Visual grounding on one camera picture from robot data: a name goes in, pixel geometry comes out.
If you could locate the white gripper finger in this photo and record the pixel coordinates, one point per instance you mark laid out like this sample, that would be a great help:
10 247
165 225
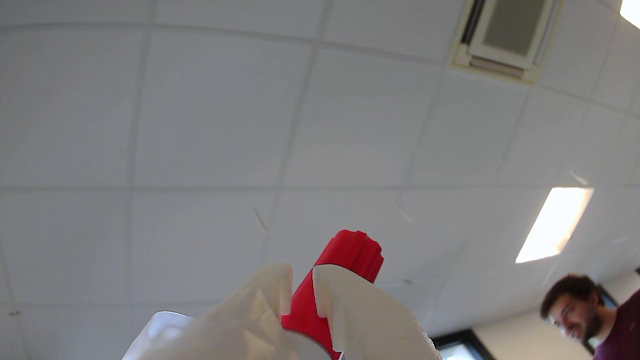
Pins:
370 325
240 320

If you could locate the red marker pen cap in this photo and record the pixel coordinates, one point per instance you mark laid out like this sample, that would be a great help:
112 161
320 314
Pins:
350 255

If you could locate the dark framed window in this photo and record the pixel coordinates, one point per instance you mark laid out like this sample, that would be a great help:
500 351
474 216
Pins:
457 351

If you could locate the bearded man in maroon shirt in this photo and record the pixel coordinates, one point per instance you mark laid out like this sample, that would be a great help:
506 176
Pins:
575 310

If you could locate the ceiling light panel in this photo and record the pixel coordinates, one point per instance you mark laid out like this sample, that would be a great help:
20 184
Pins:
632 10
555 225

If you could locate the ceiling air conditioner vent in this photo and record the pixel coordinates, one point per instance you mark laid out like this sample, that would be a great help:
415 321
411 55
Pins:
505 35

